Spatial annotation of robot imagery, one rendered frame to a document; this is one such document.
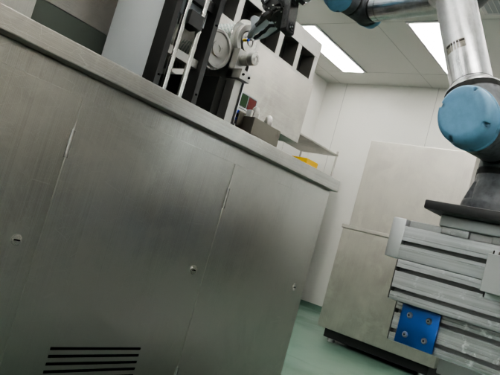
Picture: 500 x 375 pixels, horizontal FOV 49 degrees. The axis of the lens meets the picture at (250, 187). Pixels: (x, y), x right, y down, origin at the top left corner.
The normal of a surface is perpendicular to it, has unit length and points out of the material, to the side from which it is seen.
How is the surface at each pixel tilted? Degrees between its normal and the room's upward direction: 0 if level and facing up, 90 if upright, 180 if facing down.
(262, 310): 90
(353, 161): 90
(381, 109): 90
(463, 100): 97
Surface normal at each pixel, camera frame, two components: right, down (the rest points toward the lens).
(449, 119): -0.76, -0.15
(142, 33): -0.58, -0.23
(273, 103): 0.76, 0.16
